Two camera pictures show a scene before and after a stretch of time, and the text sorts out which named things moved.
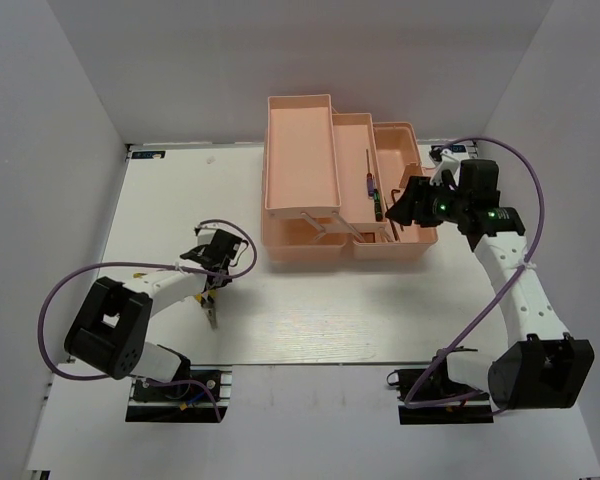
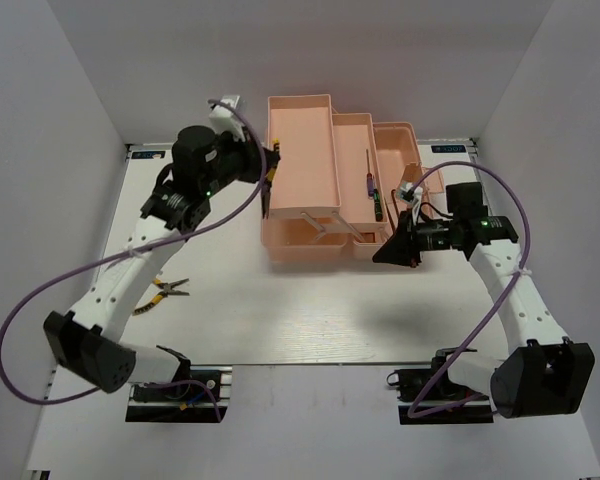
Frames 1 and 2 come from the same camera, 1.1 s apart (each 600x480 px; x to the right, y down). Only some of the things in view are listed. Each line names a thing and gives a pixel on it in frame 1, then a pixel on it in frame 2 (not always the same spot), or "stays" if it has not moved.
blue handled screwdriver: x=370 y=178 stays
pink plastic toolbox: x=329 y=180 stays
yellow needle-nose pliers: x=207 y=303 to x=266 y=186
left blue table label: x=149 y=154 stays
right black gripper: x=418 y=190 to x=399 y=248
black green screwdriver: x=377 y=206 stays
